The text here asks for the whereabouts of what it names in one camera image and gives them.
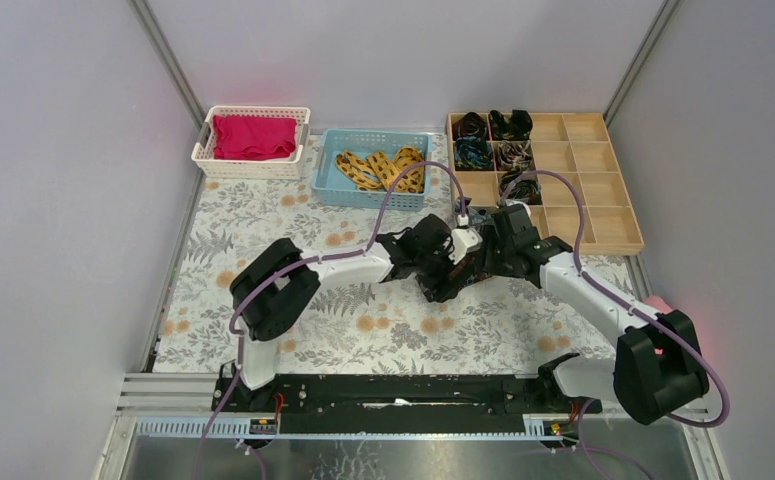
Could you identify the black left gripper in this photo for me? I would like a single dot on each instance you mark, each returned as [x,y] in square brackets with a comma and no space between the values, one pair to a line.
[436,279]

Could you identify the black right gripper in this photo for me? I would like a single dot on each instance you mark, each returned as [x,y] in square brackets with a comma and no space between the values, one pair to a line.
[489,238]

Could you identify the dark floral pattern tie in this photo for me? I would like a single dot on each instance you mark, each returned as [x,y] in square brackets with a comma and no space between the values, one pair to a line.
[467,272]

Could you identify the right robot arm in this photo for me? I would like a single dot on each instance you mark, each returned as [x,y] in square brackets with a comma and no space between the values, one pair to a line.
[656,367]

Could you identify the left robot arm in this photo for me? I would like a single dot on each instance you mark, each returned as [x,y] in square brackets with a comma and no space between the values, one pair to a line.
[271,293]

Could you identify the grey leaf pattern tie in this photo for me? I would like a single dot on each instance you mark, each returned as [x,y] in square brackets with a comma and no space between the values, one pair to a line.
[468,215]

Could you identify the dark grey rolled tie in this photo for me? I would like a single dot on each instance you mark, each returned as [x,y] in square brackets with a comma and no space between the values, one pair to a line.
[526,190]

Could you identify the yellow insect pattern tie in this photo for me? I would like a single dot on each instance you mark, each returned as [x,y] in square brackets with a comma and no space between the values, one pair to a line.
[377,172]

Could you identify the brown paisley rolled tie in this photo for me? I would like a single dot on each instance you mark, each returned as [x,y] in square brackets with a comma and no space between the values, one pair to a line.
[513,156]

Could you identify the blue floral rolled tie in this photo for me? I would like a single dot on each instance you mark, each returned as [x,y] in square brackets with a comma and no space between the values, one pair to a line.
[471,154]

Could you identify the floral patterned table mat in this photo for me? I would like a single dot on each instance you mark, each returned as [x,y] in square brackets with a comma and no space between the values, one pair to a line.
[497,326]

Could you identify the light blue plastic basket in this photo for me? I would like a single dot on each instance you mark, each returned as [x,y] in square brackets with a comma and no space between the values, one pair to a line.
[333,188]

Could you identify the black floral rolled tie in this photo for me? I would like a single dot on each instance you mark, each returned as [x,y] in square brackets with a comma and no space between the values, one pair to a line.
[515,127]

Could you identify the wooden compartment organizer tray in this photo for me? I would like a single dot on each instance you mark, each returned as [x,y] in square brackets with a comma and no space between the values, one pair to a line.
[582,187]

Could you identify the dark red rolled tie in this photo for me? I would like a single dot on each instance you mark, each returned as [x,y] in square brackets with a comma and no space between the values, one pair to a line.
[470,126]

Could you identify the pink cloth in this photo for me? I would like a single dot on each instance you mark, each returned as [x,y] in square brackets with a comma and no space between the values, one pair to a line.
[658,303]

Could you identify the white plastic basket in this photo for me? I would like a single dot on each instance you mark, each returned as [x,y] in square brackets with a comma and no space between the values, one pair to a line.
[289,168]

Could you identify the magenta cloth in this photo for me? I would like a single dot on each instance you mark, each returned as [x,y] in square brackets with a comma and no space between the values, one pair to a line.
[254,138]

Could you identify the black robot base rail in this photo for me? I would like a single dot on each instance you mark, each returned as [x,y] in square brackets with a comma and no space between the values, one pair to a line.
[314,404]

